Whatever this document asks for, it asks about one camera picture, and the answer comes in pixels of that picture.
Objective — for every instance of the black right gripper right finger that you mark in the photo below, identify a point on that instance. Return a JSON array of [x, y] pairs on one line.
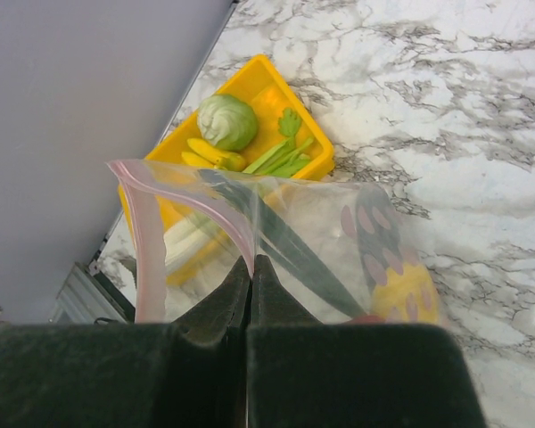
[[301, 373]]

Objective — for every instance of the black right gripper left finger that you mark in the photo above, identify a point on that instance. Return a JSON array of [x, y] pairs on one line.
[[188, 373]]

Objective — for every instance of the red toy tomato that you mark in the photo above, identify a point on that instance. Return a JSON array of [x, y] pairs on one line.
[[366, 320]]

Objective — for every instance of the clear zip top bag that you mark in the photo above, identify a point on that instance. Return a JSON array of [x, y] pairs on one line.
[[339, 249]]

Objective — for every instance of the green toy scallion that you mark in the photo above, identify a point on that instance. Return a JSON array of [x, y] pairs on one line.
[[281, 243]]

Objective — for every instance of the yellow toy banana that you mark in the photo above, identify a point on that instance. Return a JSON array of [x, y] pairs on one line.
[[201, 154]]

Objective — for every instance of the green toy cabbage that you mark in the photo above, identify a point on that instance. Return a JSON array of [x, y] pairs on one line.
[[227, 122]]

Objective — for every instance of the yellow plastic tray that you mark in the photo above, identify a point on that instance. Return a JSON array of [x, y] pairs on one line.
[[272, 134]]

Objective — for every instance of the black mounting rail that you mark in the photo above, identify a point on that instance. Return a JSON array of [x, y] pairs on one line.
[[86, 299]]

